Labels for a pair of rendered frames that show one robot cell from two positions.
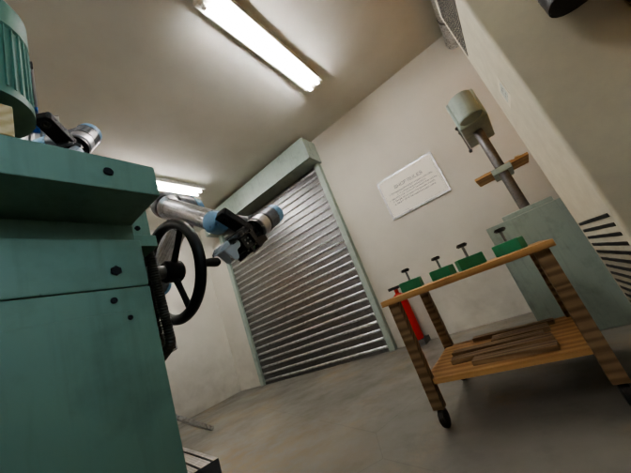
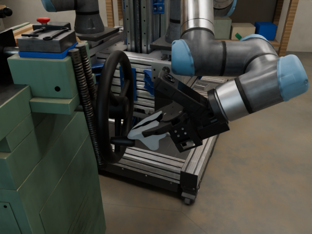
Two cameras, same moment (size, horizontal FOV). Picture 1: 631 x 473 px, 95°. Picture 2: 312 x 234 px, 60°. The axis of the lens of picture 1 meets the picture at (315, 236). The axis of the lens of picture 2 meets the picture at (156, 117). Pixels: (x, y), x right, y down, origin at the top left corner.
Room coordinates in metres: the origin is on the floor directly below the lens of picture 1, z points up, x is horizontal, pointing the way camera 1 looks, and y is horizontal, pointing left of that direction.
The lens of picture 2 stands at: (0.60, -0.20, 1.15)
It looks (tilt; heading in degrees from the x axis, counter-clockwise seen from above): 31 degrees down; 66
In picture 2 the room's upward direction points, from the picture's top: straight up
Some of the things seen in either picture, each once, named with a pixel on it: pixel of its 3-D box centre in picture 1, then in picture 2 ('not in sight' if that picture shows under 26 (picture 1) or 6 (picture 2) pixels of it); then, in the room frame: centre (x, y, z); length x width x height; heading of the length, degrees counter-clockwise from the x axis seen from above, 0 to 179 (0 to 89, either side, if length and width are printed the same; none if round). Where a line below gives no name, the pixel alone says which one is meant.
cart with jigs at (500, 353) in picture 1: (485, 313); not in sight; (1.39, -0.58, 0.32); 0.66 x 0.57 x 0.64; 59
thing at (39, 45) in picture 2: not in sight; (50, 37); (0.63, 0.47, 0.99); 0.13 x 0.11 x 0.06; 59
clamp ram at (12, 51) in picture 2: not in sight; (15, 52); (0.54, 0.52, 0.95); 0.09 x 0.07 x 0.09; 59
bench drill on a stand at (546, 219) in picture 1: (521, 201); not in sight; (1.86, -1.32, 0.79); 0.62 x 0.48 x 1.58; 146
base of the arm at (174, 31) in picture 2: not in sight; (182, 29); (1.20, 0.88, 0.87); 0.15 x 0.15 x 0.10
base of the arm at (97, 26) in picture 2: not in sight; (88, 20); (0.85, 1.24, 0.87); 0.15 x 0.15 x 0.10
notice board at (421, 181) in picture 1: (411, 187); not in sight; (2.88, -1.12, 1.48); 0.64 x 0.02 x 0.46; 59
